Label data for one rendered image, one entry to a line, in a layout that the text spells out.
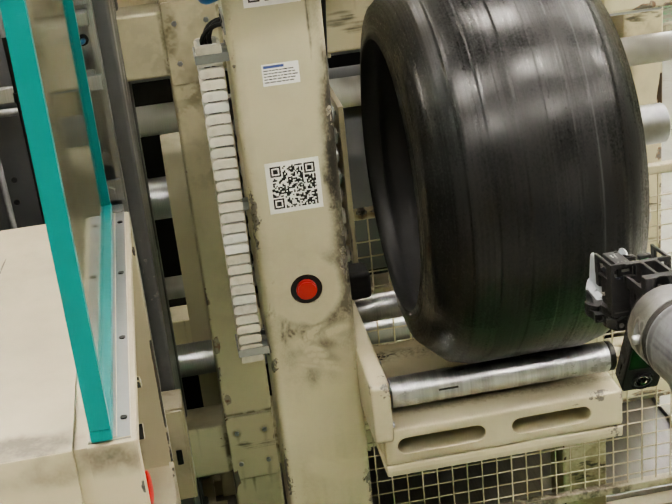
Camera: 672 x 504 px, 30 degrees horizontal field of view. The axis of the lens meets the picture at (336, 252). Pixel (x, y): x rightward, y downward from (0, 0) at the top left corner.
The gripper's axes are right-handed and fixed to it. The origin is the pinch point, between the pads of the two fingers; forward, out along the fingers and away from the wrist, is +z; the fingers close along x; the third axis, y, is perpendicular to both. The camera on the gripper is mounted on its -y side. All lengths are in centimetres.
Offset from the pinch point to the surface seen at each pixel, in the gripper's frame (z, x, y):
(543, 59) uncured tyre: 14.2, 0.9, 26.0
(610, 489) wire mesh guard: 79, -27, -74
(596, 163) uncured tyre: 8.5, -3.3, 13.0
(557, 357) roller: 25.1, -1.6, -19.5
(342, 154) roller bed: 68, 21, 5
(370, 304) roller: 53, 21, -17
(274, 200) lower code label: 28.3, 36.1, 9.4
